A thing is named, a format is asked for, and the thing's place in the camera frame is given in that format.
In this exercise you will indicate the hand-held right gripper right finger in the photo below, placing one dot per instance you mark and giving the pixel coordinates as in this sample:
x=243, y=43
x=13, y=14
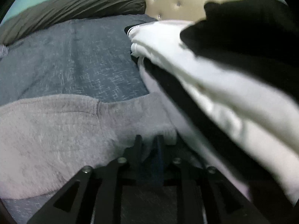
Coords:
x=158, y=158

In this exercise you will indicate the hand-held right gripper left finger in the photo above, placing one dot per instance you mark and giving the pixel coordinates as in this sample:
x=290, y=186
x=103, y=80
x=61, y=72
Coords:
x=137, y=151

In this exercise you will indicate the white black-striped garment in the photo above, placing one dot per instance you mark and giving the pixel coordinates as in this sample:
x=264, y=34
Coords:
x=222, y=93

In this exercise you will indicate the bed with blue-grey sheet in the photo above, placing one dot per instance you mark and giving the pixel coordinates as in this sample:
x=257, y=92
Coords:
x=81, y=63

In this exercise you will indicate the black garment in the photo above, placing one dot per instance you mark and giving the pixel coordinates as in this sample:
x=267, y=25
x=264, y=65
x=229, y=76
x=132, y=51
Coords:
x=245, y=32

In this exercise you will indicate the dark grey rolled duvet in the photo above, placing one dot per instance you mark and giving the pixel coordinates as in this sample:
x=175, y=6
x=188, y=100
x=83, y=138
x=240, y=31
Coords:
x=70, y=9

